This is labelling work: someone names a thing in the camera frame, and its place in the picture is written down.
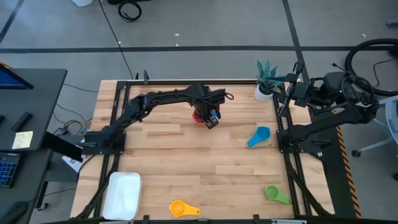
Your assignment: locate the black rounded pad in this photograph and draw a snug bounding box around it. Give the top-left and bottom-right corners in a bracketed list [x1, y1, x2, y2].
[0, 200, 29, 224]

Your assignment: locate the long black floor cable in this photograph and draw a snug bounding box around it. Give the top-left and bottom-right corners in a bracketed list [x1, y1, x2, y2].
[98, 0, 135, 80]

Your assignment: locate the backlit keyboard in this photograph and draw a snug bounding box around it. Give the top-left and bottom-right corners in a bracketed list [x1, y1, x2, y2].
[0, 152, 21, 189]

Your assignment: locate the black metal table frame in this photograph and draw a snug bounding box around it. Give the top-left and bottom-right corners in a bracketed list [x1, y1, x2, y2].
[74, 79, 335, 220]

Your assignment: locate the black cable coil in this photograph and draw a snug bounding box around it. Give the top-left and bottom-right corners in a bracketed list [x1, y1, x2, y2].
[117, 0, 143, 22]

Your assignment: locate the black remote control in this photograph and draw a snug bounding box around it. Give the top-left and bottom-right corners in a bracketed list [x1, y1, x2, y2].
[10, 111, 34, 133]

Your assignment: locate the grey office chair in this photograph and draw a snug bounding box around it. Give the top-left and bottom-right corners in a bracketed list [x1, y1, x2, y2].
[351, 95, 398, 158]

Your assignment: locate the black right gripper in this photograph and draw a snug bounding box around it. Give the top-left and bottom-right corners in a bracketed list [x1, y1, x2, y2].
[279, 61, 312, 118]

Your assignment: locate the light blue measuring cup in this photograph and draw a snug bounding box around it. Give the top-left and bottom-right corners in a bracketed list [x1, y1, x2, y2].
[247, 126, 272, 148]

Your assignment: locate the black clamp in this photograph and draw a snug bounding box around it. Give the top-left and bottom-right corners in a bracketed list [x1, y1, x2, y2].
[134, 69, 150, 85]

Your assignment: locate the white plastic basket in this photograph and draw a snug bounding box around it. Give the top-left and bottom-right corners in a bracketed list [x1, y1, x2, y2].
[102, 171, 143, 222]

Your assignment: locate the yellow measuring cup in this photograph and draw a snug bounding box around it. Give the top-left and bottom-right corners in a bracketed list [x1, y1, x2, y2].
[169, 199, 201, 218]

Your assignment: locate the thin black power cable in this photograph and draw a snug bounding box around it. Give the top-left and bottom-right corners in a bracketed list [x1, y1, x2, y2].
[331, 57, 398, 88]

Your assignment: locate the yellow floor cable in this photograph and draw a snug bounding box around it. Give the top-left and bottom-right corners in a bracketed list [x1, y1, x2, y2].
[52, 111, 93, 126]

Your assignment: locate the black hazard-striped platform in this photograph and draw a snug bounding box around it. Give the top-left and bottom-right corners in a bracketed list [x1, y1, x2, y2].
[309, 108, 363, 218]

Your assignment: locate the thick black hose coil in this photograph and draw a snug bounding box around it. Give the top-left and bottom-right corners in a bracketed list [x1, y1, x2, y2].
[344, 37, 398, 97]

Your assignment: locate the green plant in white pot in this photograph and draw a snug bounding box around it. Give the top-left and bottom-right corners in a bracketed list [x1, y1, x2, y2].
[254, 58, 295, 103]

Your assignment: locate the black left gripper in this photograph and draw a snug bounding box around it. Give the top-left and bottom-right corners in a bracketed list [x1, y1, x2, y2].
[191, 83, 226, 130]

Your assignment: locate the black desk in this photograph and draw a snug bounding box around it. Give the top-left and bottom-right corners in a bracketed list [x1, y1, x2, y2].
[0, 67, 68, 224]

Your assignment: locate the green measuring cup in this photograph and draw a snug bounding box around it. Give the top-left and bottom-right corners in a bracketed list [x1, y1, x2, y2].
[264, 185, 292, 206]

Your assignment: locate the thin black desk cable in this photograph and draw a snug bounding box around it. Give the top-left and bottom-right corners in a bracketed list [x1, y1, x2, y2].
[63, 83, 99, 93]

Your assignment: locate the laptop screen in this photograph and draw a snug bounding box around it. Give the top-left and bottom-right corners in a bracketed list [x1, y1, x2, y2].
[0, 63, 34, 91]

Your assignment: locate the red measuring cup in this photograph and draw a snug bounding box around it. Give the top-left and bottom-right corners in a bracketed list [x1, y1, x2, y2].
[192, 109, 208, 124]

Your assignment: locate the yellow sticky note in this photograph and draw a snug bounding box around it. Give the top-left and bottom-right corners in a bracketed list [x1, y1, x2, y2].
[11, 131, 34, 150]

